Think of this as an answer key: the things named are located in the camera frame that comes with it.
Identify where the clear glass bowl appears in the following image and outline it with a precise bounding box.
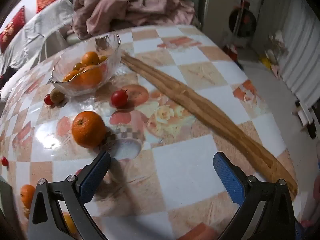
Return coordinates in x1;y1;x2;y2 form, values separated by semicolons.
49;32;121;97

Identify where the small mandarin orange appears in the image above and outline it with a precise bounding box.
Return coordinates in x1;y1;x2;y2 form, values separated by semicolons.
81;51;100;65

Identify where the mandarin orange with stem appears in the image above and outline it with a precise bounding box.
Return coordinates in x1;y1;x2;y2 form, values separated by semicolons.
20;184;36;209

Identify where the long wooden stick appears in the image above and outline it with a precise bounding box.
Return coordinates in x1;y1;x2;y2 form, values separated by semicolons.
121;54;298;200

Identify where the large mandarin orange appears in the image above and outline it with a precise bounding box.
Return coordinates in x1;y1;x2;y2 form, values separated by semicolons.
75;65;104;88

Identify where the white ribbed panel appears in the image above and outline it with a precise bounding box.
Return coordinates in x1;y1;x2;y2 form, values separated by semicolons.
280;0;320;100

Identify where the pink blanket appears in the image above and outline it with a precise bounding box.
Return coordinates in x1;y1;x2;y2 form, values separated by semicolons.
66;0;202;40

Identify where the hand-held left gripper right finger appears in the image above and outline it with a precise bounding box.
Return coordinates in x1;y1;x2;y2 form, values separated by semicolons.
213;151;297;240

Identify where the round dark pan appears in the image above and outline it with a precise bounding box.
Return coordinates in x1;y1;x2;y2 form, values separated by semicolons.
228;7;258;38

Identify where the white fuzzy cloth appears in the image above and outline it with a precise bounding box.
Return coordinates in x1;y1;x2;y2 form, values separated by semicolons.
0;72;23;102

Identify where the brown longan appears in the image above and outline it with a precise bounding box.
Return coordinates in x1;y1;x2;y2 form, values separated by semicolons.
50;88;65;103

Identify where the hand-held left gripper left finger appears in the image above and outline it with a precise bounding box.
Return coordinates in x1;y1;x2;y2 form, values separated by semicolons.
27;151;112;240

